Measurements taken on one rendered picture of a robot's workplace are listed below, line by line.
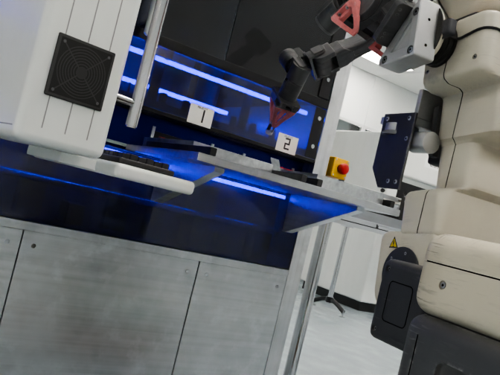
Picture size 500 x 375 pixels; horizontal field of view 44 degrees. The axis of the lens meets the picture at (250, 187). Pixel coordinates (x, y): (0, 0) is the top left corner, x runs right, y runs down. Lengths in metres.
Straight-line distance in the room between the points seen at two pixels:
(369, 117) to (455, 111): 7.32
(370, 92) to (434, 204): 7.43
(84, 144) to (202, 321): 0.97
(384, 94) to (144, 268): 7.15
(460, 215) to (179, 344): 1.09
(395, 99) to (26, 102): 7.97
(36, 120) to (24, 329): 0.80
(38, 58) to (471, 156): 0.82
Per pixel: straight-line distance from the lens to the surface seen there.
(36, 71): 1.17
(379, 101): 8.72
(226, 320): 2.06
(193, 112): 1.90
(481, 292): 0.88
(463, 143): 1.25
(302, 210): 2.04
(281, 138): 2.07
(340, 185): 1.75
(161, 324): 1.96
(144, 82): 1.27
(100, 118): 1.22
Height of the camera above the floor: 0.78
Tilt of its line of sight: 2 degrees up
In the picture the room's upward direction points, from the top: 14 degrees clockwise
